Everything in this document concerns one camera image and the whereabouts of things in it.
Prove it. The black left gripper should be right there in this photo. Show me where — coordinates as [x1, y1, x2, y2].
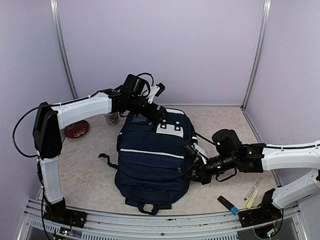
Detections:
[128, 94, 170, 123]

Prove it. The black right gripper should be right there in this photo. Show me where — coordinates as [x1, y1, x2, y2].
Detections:
[181, 152, 237, 186]

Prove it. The navy blue student backpack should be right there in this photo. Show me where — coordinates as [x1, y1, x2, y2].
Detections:
[99, 108, 198, 216]

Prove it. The black blue highlighter marker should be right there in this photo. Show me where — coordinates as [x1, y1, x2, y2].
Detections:
[217, 196, 240, 215]

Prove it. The white green-tip pen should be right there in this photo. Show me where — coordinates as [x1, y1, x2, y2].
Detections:
[244, 181, 259, 201]

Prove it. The yellow highlighter marker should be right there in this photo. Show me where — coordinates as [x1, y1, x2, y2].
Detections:
[245, 189, 259, 210]

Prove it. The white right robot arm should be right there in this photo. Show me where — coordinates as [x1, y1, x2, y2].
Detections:
[181, 129, 320, 228]

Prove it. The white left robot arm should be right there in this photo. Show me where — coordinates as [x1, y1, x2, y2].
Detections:
[32, 72, 168, 228]

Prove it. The white floral paper cup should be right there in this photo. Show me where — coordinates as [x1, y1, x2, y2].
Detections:
[104, 112, 120, 126]

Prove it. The red floral round coaster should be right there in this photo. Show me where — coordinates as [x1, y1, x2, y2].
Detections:
[64, 120, 90, 139]

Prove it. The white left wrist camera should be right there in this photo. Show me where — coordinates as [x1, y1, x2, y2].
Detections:
[146, 83, 166, 104]

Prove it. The left aluminium frame post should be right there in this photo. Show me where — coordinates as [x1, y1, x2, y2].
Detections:
[50, 0, 78, 99]

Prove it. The aluminium frame post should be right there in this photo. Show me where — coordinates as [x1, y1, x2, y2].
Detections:
[50, 0, 78, 99]
[241, 0, 272, 112]

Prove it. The right aluminium frame post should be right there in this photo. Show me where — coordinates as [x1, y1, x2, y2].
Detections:
[241, 0, 272, 112]

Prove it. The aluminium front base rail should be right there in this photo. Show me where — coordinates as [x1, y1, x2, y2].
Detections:
[16, 199, 310, 240]

